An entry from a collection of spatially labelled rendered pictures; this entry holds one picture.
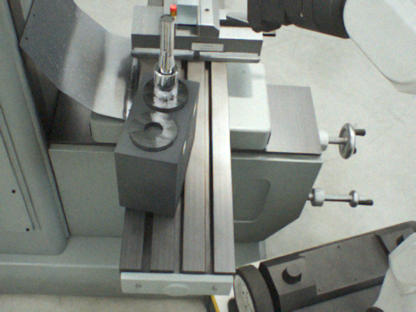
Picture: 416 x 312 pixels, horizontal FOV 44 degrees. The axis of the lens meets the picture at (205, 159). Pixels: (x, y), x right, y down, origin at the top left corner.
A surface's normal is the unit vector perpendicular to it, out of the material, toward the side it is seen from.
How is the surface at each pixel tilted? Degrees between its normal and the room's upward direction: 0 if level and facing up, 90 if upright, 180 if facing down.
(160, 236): 0
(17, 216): 88
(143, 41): 90
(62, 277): 64
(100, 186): 90
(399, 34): 81
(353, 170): 0
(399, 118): 0
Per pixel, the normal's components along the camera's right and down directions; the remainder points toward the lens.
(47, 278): 0.04, 0.44
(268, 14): -0.76, 0.36
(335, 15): -0.06, 0.63
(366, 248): 0.08, -0.60
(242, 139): 0.00, 0.79
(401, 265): -0.95, 0.20
